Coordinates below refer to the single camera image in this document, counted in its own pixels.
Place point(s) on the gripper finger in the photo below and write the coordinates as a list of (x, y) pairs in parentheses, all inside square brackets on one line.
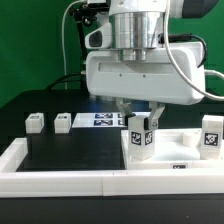
[(124, 106), (152, 121)]

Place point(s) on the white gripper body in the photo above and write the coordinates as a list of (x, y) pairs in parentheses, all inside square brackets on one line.
[(130, 62)]

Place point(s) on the white square tabletop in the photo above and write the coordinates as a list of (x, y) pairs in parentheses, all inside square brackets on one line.
[(174, 149)]

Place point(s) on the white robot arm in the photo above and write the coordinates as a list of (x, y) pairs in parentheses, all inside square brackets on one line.
[(143, 13)]

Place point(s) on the white marker plate with tags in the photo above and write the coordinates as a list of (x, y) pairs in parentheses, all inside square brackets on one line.
[(104, 119)]

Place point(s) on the white U-shaped fence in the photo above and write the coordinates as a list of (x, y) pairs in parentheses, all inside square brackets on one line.
[(102, 183)]

